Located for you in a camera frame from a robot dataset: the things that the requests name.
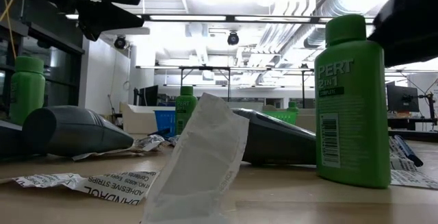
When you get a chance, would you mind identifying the black computer monitor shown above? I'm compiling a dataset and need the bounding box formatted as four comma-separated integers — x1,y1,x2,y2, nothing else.
133,84,159,107
386,84,420,113

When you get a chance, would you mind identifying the black desk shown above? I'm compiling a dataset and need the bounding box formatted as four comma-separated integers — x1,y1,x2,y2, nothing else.
387,112,438,141

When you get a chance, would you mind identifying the white solid plastic bin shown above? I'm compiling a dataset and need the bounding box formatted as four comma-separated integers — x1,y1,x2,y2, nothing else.
119,102,176,136

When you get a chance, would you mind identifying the blue perforated plastic basket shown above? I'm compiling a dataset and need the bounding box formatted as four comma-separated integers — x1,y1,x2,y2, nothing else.
153,110,177,138

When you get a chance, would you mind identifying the green perforated plastic basket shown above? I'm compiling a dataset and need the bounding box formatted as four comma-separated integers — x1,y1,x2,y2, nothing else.
263,110,298,126

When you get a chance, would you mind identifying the yellow cable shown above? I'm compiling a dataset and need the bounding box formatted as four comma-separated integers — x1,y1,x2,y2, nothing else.
0,0,20,60

